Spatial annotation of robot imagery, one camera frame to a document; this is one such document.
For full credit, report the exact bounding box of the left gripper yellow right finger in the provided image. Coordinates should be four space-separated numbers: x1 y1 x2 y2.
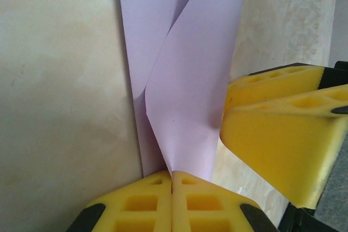
171 170 277 232

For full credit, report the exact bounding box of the lilac cloth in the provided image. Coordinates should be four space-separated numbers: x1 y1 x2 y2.
115 0 248 186

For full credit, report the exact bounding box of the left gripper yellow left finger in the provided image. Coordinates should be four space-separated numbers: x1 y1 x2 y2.
66 170 173 232

